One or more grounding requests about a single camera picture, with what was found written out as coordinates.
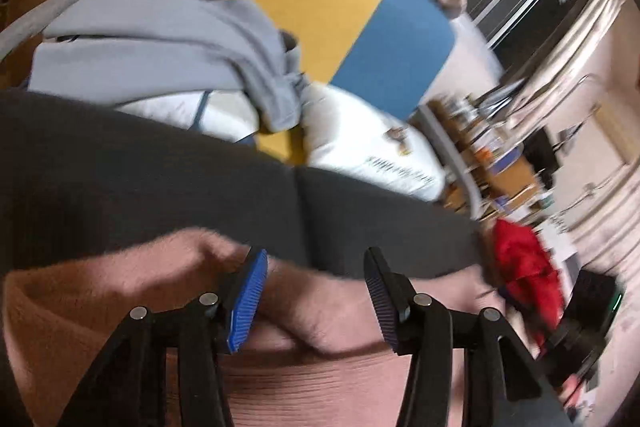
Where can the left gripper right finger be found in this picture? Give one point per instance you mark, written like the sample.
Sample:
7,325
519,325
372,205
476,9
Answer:
391,296

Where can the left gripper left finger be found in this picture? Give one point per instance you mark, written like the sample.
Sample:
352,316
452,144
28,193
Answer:
239,296

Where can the pink knit sweater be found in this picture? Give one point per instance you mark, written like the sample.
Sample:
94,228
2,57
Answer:
315,355

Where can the red knit sweater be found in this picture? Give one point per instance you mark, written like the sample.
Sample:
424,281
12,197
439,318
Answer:
527,279

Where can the wooden desk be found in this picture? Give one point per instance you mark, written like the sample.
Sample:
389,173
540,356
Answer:
507,183

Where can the black monitor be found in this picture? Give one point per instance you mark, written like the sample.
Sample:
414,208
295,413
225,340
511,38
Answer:
539,152

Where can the white printed pillow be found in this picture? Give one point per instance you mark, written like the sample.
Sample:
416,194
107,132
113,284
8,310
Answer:
341,133

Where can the black bed cover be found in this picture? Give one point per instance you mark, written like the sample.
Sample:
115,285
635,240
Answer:
79,180

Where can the light blue garment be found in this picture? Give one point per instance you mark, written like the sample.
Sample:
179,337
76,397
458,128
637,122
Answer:
121,52

